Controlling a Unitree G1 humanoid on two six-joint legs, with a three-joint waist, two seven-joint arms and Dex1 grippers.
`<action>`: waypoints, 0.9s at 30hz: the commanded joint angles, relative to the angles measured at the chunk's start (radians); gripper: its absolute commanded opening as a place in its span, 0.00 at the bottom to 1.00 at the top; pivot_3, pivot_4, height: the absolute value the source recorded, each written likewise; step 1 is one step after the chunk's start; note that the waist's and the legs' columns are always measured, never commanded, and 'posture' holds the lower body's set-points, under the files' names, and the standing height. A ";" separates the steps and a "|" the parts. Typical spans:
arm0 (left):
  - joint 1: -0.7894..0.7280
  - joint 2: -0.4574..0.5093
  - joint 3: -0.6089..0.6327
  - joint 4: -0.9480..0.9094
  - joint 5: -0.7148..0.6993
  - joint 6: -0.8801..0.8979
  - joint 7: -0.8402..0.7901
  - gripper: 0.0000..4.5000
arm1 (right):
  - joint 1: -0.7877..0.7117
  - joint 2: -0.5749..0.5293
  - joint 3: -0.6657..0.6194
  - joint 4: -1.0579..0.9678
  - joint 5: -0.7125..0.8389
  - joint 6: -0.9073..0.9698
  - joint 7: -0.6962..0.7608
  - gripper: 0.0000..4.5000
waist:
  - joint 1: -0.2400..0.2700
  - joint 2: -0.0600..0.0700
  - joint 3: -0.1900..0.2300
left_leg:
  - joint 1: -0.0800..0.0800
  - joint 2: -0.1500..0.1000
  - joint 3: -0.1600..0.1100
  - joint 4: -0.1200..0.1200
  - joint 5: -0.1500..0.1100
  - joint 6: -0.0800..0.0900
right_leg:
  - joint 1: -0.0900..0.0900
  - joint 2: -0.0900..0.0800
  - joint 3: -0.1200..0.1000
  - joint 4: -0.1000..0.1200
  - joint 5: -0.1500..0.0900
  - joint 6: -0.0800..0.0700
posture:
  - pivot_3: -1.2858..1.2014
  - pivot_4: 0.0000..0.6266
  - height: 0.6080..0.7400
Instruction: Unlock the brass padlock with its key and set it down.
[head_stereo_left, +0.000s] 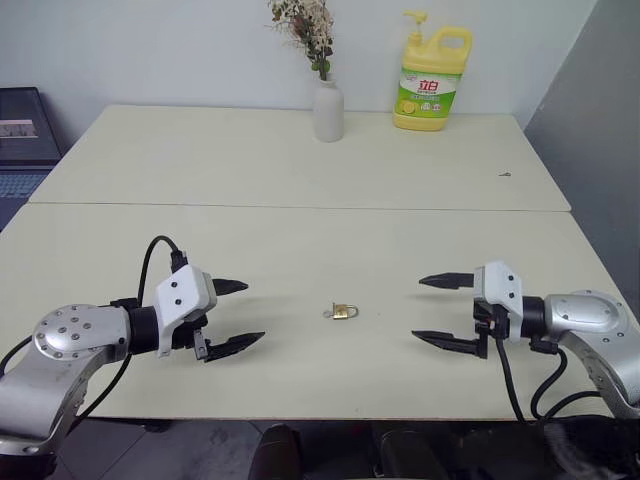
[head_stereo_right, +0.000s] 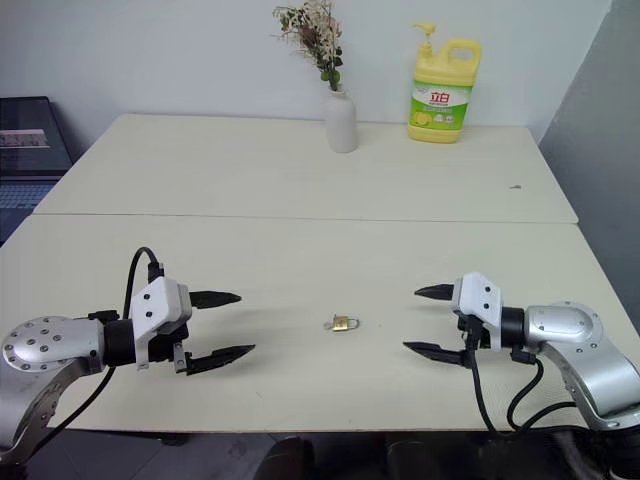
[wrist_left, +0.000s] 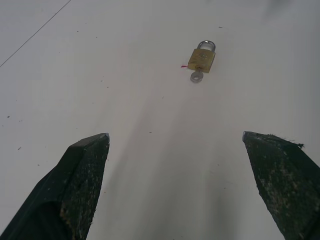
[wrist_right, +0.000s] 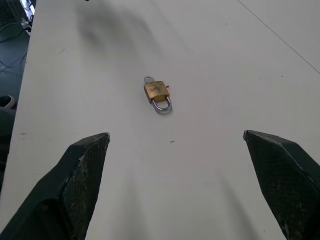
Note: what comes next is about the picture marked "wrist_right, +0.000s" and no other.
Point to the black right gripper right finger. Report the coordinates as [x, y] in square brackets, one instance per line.
[282, 180]

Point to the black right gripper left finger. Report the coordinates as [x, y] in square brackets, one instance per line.
[62, 190]

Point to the brass padlock with steel shackle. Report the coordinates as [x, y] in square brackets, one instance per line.
[158, 95]

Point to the dark sneaker with white sole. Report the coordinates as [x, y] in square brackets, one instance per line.
[7, 101]

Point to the silver key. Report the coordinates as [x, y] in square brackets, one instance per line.
[149, 79]

